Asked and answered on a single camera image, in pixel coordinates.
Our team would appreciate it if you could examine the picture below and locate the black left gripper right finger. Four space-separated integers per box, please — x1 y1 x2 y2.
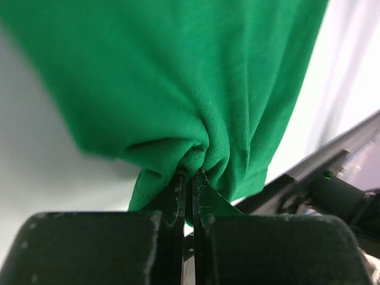
192 172 372 284

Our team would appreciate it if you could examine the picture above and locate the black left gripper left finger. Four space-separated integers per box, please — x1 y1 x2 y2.
1 174 186 285

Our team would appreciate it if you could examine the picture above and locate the green t-shirt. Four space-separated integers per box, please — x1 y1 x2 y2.
1 1 328 211

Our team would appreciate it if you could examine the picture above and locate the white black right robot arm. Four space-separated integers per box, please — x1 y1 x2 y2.
236 112 379 239

